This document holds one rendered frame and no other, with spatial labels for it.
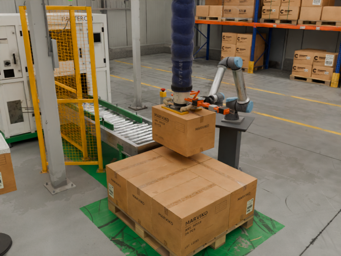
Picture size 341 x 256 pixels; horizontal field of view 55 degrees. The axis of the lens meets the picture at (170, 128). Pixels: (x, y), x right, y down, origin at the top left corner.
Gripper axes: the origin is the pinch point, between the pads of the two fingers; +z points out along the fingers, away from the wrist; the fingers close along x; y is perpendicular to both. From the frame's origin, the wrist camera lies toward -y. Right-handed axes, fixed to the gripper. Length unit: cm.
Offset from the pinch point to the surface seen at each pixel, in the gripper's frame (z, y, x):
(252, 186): -12, -65, -72
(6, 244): 185, 61, -117
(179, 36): 9, 20, 63
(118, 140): 36, 102, -65
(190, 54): -0.1, 15.4, 46.5
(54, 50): 94, 126, 46
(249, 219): -13, -65, -110
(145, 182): 70, -2, -66
